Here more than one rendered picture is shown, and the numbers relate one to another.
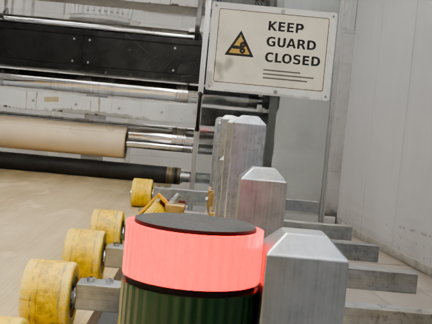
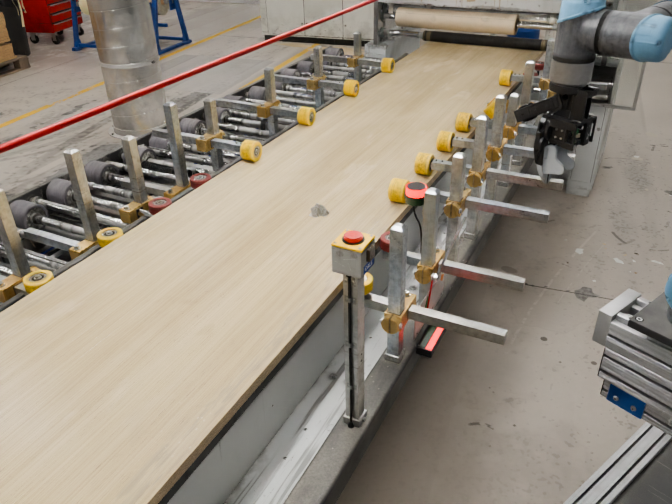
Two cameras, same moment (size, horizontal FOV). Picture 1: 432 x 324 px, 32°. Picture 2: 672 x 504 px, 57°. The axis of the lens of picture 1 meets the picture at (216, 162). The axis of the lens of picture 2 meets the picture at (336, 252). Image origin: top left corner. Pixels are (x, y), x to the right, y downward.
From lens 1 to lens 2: 1.46 m
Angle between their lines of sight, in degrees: 39
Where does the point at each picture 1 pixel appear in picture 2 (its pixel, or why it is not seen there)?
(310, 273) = (430, 196)
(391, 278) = not seen: hidden behind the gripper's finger
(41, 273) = (420, 158)
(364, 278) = not seen: hidden behind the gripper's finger
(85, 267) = (444, 146)
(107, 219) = (463, 118)
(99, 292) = (438, 165)
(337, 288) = (434, 198)
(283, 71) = not seen: outside the picture
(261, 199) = (457, 162)
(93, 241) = (447, 137)
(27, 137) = (457, 24)
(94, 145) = (496, 28)
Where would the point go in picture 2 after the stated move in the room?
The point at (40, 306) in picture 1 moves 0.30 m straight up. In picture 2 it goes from (420, 168) to (424, 87)
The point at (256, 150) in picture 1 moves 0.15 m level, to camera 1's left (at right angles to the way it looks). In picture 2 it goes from (483, 127) to (440, 121)
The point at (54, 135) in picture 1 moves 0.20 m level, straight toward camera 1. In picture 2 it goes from (472, 22) to (469, 29)
